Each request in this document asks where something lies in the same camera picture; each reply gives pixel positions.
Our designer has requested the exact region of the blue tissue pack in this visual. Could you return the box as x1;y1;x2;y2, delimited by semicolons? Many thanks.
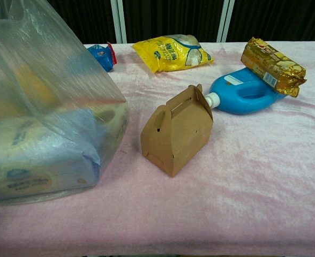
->
0;107;129;201

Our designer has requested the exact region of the black curtain panel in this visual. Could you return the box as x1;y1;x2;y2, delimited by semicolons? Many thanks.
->
122;0;225;43

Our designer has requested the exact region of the yellow candy bag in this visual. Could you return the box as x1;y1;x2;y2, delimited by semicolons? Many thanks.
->
132;34;214;74

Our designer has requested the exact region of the brown cardboard gable box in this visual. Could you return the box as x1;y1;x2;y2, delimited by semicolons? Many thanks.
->
140;84;214;178

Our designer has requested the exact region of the gold foil snack package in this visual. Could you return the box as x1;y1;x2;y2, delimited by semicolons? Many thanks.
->
239;36;308;97

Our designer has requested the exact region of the white frame post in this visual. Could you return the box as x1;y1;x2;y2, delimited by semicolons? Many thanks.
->
110;0;128;44
215;0;236;43

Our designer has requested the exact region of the translucent plastic bag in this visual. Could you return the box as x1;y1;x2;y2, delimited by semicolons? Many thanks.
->
0;0;130;206

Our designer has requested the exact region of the blue detergent bottle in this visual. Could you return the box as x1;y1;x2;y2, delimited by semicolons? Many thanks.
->
204;66;288;115

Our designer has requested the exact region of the pink velvet tablecloth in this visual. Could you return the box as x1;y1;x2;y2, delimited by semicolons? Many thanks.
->
0;41;315;256

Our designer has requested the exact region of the blue snack packet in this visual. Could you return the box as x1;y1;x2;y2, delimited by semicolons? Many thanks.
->
87;42;118;72

